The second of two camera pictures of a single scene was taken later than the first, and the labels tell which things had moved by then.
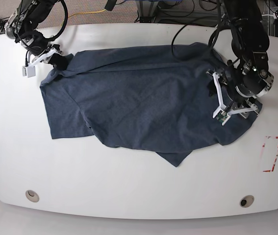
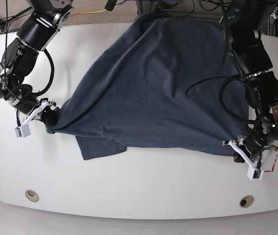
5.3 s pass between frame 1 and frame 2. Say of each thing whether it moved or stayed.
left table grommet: stayed
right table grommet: stayed
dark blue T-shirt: moved
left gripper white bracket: moved
